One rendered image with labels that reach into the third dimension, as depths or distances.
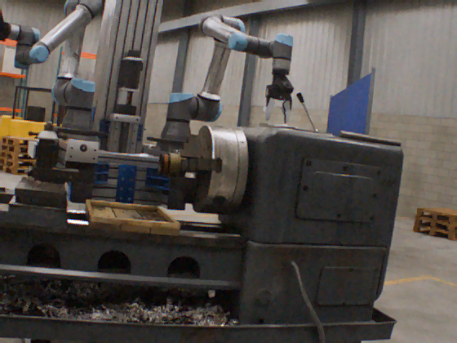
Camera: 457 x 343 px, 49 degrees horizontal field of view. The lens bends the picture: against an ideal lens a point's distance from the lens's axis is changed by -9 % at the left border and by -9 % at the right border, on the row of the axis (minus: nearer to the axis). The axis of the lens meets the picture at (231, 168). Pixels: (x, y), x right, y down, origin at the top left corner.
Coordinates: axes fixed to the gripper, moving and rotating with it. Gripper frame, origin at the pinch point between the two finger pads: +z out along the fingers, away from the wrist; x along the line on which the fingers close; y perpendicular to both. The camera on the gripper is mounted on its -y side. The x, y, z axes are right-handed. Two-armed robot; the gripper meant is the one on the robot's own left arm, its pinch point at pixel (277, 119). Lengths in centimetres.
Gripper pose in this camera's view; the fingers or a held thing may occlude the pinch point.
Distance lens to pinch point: 215.3
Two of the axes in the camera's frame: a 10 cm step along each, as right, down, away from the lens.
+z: -1.2, 9.9, 0.5
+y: -3.0, -0.9, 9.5
